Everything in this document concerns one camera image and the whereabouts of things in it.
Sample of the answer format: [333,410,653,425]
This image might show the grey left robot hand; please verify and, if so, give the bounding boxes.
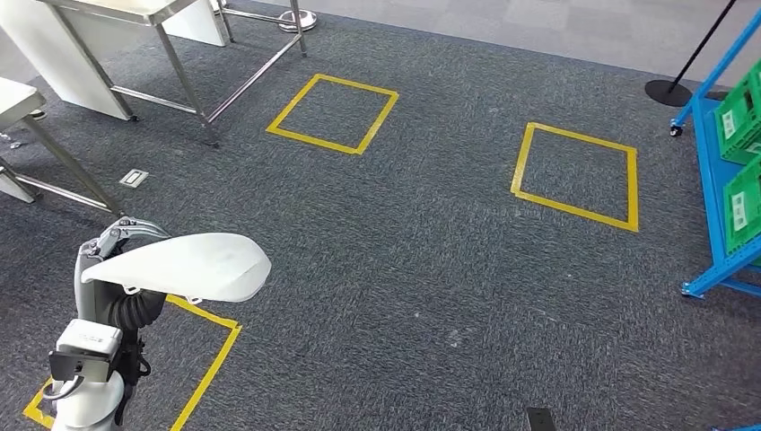
[74,216,173,325]

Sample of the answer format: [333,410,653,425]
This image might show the white plastic shell part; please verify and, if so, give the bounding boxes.
[81,232,273,304]

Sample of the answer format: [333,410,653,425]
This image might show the blue steel shelf rack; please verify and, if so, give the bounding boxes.
[670,8,761,300]

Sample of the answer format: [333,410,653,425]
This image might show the yellow floor tape square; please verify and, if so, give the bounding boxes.
[22,294,244,431]
[266,73,400,156]
[510,121,640,233]

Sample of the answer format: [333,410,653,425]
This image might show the white side panel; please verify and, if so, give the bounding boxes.
[0,0,228,122]

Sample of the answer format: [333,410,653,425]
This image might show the silver round stanchion base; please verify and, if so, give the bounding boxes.
[277,8,318,33]

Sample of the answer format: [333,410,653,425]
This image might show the black stanchion with flat base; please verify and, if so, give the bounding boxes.
[644,0,739,109]

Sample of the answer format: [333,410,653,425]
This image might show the green plastic crate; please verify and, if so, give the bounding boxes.
[713,59,761,166]
[722,155,761,258]

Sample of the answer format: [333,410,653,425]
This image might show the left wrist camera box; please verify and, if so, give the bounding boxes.
[48,319,124,383]

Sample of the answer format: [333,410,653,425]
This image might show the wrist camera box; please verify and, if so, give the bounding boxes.
[526,407,558,431]
[48,319,124,383]

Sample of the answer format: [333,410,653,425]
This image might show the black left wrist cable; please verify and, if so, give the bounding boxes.
[112,330,153,427]

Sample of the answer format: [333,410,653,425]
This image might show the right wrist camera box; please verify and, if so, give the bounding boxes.
[526,407,558,431]

